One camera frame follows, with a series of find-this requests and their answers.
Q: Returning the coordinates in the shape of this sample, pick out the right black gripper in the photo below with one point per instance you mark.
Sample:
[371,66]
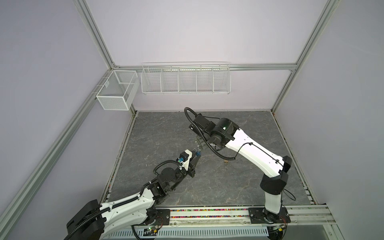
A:
[201,144]

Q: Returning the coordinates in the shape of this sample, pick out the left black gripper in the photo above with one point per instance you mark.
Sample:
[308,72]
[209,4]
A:
[191,168]

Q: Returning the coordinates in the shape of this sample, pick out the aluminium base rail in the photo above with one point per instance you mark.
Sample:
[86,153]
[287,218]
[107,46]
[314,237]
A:
[221,216]

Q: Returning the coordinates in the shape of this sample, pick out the white wire shelf basket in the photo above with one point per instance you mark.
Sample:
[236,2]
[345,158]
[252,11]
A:
[186,78]

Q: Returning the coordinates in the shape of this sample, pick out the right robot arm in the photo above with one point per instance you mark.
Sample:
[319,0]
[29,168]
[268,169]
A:
[228,141]

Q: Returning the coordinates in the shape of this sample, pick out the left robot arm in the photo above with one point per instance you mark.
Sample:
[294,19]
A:
[95,221]

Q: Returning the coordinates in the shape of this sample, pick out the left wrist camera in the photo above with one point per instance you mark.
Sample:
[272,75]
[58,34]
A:
[184,160]

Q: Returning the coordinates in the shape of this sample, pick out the white mesh box basket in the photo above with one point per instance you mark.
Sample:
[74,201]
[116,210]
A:
[119,90]

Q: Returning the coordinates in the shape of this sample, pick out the white vented cable duct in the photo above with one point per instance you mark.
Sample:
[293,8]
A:
[204,232]

